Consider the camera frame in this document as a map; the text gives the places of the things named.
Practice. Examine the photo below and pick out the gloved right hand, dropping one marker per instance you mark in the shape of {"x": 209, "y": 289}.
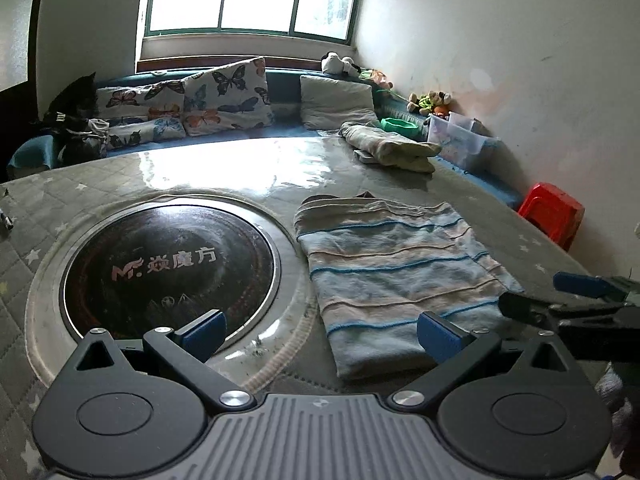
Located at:
{"x": 618, "y": 389}

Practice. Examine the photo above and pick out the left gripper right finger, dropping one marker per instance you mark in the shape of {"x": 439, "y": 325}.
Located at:
{"x": 458, "y": 355}

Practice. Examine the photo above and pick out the blue sofa bench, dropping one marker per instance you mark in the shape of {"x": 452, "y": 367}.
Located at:
{"x": 40, "y": 149}

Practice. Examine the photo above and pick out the round black induction cooktop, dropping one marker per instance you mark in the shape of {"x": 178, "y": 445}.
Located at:
{"x": 166, "y": 265}

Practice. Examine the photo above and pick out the grey plain pillow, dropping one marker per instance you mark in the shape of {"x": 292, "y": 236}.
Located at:
{"x": 325, "y": 103}

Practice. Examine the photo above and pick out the folded floral blanket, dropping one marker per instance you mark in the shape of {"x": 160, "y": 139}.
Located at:
{"x": 390, "y": 149}

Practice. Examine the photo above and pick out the large butterfly print pillow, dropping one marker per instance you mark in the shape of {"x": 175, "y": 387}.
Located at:
{"x": 229, "y": 97}

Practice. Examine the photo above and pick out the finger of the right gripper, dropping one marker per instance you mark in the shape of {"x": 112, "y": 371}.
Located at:
{"x": 584, "y": 321}
{"x": 607, "y": 288}

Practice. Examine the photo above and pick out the white object under blanket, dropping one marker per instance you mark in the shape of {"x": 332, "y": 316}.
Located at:
{"x": 365, "y": 157}

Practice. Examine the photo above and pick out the colourful plush toys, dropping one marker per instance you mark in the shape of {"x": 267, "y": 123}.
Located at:
{"x": 432, "y": 103}

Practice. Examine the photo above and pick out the green plastic bowl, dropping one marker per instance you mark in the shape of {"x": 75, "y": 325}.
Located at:
{"x": 408, "y": 129}

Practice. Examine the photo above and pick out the grey quilted table cover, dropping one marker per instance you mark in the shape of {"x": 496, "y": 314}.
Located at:
{"x": 91, "y": 408}

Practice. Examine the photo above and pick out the long butterfly print pillow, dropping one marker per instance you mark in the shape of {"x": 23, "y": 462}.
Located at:
{"x": 164, "y": 98}

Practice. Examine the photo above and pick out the black bag on sofa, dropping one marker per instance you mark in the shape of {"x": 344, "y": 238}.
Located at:
{"x": 73, "y": 108}

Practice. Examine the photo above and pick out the clear plastic storage box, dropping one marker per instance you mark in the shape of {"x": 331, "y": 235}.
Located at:
{"x": 464, "y": 148}

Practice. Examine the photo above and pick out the blue striped fuzzy sweater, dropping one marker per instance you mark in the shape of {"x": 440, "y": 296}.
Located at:
{"x": 376, "y": 265}

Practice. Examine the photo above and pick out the crumpled clothes pile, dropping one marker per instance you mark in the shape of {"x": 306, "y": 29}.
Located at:
{"x": 82, "y": 140}

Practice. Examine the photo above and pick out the red plastic stool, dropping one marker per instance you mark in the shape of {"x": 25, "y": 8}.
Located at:
{"x": 554, "y": 212}

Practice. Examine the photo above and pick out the white plush toy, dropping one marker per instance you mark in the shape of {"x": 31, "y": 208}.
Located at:
{"x": 332, "y": 64}

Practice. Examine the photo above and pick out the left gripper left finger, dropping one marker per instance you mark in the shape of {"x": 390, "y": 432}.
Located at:
{"x": 181, "y": 355}

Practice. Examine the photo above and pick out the small butterfly print cushion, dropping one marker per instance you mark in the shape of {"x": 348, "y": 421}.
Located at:
{"x": 156, "y": 130}

